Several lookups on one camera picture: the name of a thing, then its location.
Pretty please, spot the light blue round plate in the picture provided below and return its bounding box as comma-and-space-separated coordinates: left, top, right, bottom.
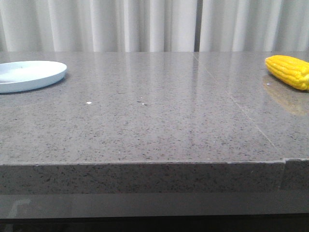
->
0, 60, 67, 93

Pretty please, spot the yellow corn cob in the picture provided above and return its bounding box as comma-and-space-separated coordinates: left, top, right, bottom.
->
265, 55, 309, 91

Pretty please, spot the white pleated curtain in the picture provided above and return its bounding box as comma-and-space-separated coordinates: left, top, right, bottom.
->
0, 0, 309, 52

